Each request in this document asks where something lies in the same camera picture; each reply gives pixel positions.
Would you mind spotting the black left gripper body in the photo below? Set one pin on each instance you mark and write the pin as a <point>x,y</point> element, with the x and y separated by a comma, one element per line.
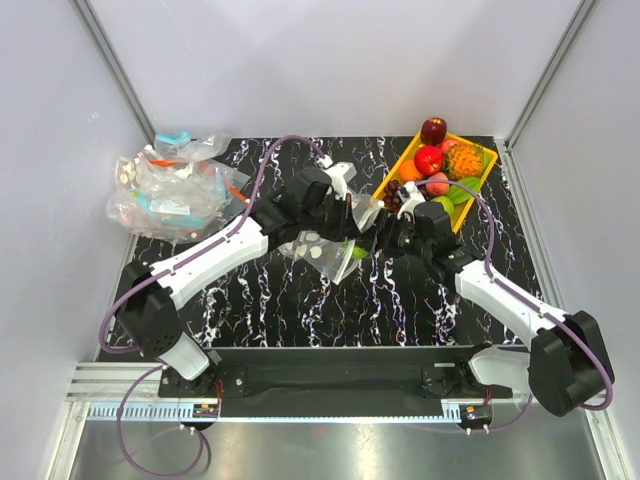
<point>330,219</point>

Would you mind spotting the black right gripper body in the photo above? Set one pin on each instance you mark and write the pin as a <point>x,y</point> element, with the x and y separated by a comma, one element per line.
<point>401,238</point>

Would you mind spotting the clear zip top bag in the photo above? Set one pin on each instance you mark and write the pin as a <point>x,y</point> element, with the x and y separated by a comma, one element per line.
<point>327,257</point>

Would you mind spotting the wrinkled green round fruit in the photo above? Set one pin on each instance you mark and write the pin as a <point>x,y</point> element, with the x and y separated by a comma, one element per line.
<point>356,252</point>

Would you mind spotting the bright red apple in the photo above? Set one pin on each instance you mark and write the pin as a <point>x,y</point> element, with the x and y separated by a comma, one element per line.
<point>428,160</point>

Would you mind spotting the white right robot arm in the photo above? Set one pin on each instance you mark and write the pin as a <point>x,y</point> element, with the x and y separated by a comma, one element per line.
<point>564,363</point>

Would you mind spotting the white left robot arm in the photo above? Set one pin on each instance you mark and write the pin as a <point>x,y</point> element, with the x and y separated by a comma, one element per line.
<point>151,297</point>

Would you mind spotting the pile of clear zip bags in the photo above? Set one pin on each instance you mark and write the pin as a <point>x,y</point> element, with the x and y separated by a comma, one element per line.
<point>175,190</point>

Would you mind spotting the smooth green apple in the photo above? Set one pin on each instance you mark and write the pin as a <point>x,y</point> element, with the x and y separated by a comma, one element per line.
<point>446,203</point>

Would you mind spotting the dark purple grape bunch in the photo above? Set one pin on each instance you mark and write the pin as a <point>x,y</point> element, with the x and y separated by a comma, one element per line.
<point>392,196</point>

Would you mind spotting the pink peach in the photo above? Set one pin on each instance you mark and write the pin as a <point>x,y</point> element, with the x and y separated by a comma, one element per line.
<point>437,185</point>

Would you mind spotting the green star fruit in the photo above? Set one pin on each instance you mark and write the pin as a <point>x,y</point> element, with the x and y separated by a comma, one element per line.
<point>461,191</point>

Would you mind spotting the orange fruit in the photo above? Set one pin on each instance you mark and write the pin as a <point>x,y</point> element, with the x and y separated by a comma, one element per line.
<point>408,172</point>

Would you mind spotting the orange pineapple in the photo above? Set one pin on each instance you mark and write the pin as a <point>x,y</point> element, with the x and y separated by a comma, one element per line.
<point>465,160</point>

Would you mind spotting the dark red apple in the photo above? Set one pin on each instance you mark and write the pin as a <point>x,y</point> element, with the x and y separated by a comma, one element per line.
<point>433,131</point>

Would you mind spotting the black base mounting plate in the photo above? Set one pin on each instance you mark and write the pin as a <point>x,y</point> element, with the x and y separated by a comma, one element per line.
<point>433,371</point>

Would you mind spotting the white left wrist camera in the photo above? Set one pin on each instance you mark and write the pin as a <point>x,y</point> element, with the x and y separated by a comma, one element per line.
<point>340,173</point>

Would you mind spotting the aluminium frame rail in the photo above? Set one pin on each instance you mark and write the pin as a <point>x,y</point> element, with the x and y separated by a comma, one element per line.
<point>141,392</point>

